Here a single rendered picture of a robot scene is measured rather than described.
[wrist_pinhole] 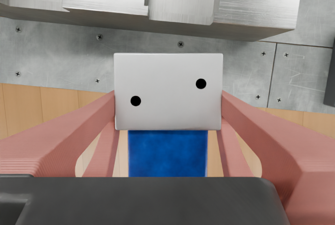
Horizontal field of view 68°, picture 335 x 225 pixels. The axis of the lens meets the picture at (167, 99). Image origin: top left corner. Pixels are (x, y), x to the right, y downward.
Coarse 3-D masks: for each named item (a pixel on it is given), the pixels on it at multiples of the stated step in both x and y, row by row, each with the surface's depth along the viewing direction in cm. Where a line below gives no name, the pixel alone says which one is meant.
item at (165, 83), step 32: (128, 64) 11; (160, 64) 11; (192, 64) 11; (128, 96) 11; (160, 96) 11; (192, 96) 11; (128, 128) 12; (160, 128) 12; (192, 128) 12; (128, 160) 13; (160, 160) 13; (192, 160) 13
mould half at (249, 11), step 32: (64, 0) 17; (96, 0) 17; (128, 0) 17; (224, 0) 17; (256, 0) 17; (288, 0) 17; (160, 32) 26; (192, 32) 24; (224, 32) 22; (256, 32) 20
